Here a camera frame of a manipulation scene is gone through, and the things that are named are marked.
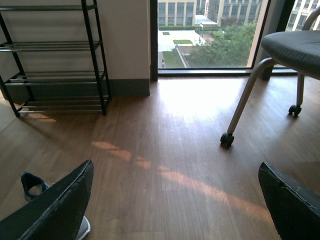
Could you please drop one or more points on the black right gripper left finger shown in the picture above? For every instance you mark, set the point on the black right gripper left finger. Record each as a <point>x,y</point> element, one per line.
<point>57,213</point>

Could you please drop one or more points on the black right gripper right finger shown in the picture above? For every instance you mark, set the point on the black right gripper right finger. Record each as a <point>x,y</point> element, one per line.
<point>294,208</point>

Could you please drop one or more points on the grey knit sneaker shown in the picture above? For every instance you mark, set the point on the grey knit sneaker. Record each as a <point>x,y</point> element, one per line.
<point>33,186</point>

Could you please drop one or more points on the black metal shoe rack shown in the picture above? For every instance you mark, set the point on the black metal shoe rack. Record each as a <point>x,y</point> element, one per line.
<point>52,57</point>

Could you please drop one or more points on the grey seat rolling chair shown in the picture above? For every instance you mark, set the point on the grey seat rolling chair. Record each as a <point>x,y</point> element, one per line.
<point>296,50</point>

